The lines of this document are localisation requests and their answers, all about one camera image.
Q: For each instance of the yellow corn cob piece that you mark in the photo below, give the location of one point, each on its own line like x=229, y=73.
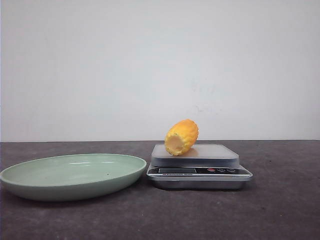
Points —
x=181, y=137

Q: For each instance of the silver digital kitchen scale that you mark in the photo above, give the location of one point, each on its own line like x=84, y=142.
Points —
x=204, y=166

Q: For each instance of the green oval plate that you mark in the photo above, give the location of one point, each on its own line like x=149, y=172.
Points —
x=72, y=177

